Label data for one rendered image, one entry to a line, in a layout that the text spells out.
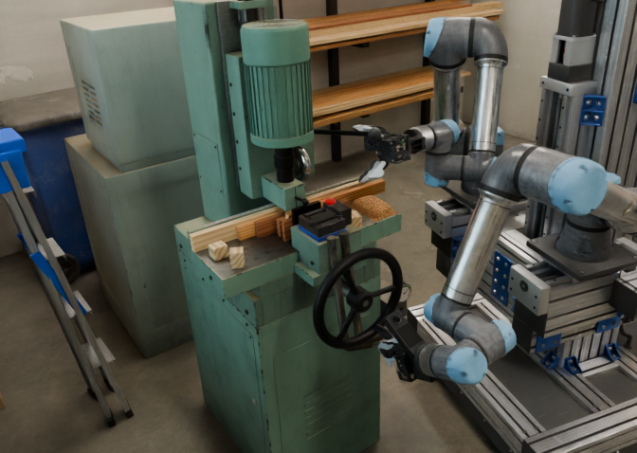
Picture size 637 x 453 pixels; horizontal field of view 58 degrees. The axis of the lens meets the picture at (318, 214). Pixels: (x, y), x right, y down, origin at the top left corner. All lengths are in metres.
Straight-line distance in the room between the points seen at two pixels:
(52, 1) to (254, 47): 2.29
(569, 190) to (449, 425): 1.30
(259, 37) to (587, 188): 0.82
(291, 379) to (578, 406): 0.99
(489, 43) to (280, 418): 1.27
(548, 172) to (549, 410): 1.09
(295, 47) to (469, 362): 0.84
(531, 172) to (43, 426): 2.04
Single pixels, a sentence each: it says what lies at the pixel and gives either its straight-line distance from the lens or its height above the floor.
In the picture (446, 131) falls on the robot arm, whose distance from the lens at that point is 1.70.
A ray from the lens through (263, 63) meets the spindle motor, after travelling 1.47.
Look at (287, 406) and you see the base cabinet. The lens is 1.83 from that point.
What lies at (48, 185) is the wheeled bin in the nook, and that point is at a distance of 3.19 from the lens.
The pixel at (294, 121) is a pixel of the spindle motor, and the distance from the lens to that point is 1.51.
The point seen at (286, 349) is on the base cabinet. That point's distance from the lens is 1.69.
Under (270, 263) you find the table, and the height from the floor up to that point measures 0.89.
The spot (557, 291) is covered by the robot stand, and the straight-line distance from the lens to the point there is 1.73.
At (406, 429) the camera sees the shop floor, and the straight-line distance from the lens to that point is 2.29.
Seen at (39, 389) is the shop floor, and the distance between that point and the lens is 2.77.
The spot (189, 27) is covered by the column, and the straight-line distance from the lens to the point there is 1.76.
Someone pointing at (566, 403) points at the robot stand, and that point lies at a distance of 2.20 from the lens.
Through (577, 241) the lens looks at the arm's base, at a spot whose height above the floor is 0.87.
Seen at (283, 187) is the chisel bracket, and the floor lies 1.03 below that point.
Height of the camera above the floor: 1.67
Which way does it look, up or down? 26 degrees down
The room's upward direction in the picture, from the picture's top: 3 degrees counter-clockwise
